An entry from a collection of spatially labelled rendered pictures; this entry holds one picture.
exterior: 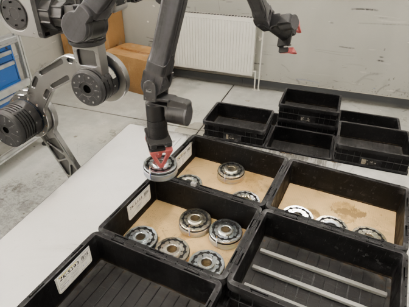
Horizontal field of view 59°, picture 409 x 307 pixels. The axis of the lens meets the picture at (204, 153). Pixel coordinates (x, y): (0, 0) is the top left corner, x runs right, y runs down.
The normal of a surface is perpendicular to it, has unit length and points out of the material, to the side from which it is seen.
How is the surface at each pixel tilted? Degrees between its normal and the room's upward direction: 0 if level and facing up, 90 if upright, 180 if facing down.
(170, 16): 83
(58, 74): 90
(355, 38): 90
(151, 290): 0
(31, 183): 0
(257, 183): 0
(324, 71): 90
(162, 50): 79
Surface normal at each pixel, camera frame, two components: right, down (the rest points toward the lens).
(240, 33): -0.35, 0.52
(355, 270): 0.00, -0.83
